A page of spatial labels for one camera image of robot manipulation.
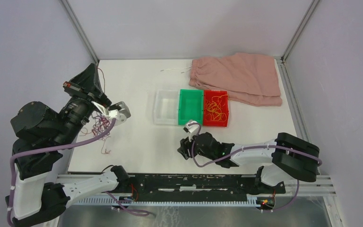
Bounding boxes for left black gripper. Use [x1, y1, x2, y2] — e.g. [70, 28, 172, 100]
[57, 62, 115, 146]

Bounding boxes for white slotted cable duct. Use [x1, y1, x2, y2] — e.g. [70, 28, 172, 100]
[75, 195, 260, 208]

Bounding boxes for white drawstring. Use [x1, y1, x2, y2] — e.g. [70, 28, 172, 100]
[160, 66, 192, 74]

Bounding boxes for yellow wires in red bin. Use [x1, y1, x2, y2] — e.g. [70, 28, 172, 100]
[204, 95, 229, 123]

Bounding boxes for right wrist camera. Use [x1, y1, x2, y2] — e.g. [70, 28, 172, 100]
[183, 120, 202, 141]

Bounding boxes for clear plastic bin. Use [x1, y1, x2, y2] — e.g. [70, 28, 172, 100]
[153, 90, 180, 125]

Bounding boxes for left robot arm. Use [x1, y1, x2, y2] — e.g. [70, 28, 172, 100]
[6, 64, 130, 227]

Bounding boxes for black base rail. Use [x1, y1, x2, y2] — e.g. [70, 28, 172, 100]
[112, 173, 286, 202]

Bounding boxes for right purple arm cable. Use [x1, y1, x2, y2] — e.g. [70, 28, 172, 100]
[190, 122, 323, 213]

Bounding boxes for pink cloth shorts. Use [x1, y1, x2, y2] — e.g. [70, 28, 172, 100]
[189, 52, 283, 107]

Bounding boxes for green plastic bin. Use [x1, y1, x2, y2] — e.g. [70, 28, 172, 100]
[178, 89, 204, 125]

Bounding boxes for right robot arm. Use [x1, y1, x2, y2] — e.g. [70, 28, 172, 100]
[177, 132, 322, 193]

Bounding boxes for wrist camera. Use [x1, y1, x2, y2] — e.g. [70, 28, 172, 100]
[183, 120, 202, 141]
[108, 101, 131, 126]

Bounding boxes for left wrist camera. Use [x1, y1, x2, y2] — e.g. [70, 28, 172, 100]
[108, 101, 131, 126]

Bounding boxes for red plastic bin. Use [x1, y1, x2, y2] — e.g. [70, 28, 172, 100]
[203, 90, 229, 127]

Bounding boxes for coloured wire bundle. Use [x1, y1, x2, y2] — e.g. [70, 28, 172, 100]
[79, 67, 113, 155]

